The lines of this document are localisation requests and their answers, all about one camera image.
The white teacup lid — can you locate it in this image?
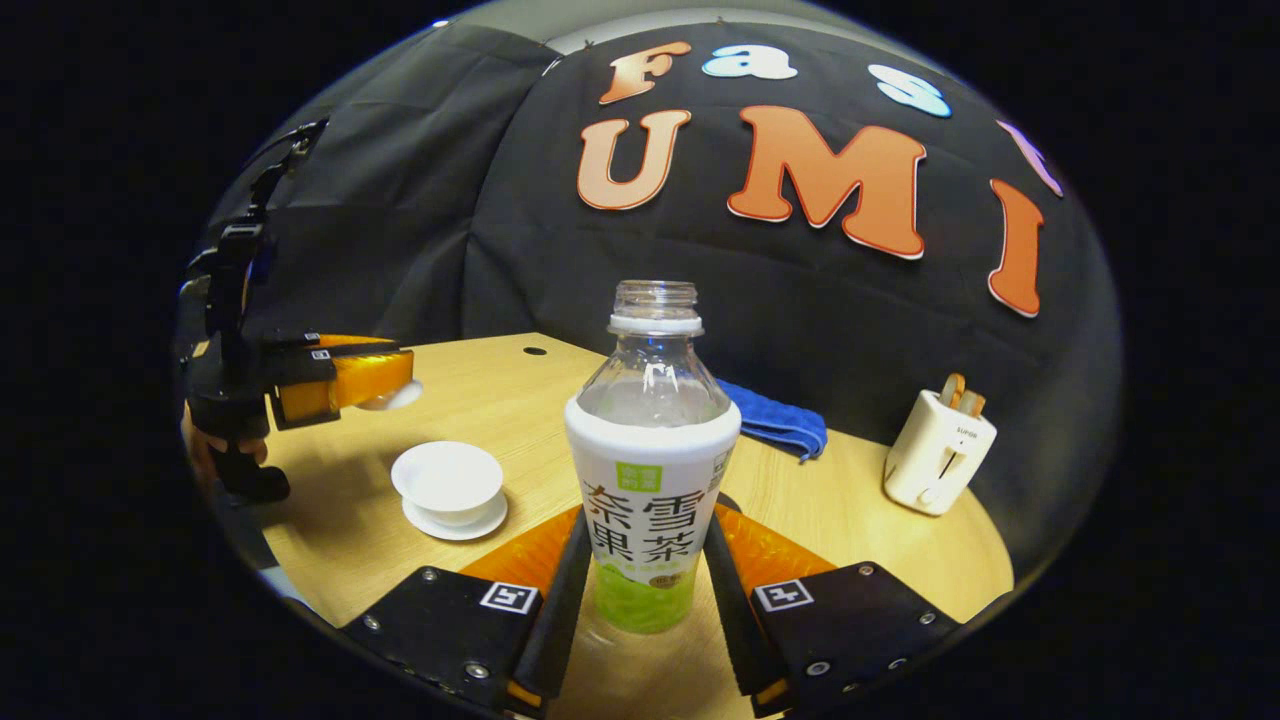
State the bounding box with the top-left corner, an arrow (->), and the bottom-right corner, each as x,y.
355,380 -> 423,412

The white teacup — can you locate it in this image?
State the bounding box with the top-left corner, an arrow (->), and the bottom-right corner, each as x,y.
391,441 -> 504,528

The black backdrop cloth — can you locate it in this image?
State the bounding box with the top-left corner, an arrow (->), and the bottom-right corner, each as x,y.
205,20 -> 1121,581

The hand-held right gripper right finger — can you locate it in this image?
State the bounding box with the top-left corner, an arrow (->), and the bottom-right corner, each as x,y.
703,500 -> 961,716

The clear water bottle white label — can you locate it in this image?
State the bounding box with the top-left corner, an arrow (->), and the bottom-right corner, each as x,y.
564,281 -> 743,635

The blue towel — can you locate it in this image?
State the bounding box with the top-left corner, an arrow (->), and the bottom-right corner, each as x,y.
715,378 -> 829,463

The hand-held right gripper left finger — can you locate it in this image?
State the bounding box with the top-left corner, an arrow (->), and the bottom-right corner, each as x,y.
340,505 -> 593,716

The white toaster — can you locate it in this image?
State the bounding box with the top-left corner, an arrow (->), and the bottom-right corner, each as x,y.
884,388 -> 998,517

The white saucer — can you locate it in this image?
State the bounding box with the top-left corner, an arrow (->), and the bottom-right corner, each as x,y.
402,490 -> 509,542

